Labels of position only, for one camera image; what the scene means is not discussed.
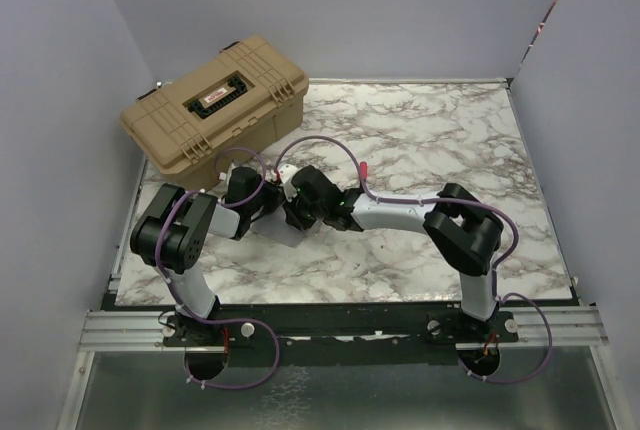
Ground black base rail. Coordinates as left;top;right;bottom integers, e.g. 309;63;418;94
102;289;521;366

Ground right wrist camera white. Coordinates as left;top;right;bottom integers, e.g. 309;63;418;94
277;164;299;202

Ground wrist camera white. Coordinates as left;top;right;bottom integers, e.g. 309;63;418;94
219;163;236;186
277;164;299;202

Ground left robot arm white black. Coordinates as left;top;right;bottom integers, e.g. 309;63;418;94
129;167;284;345

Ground tan plastic tool case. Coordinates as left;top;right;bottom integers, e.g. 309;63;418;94
120;35;309;190

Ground grey envelope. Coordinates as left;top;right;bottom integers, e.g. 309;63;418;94
251;213;307;248

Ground aluminium extrusion frame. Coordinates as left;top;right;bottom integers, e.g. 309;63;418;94
78;311;185;353

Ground red handled screwdriver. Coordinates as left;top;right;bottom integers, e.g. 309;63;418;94
359;161;368;182

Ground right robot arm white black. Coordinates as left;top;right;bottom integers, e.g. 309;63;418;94
278;164;504;341

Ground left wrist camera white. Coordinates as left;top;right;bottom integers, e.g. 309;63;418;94
219;163;236;186

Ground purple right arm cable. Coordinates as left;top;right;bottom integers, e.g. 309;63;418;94
275;135;554;385

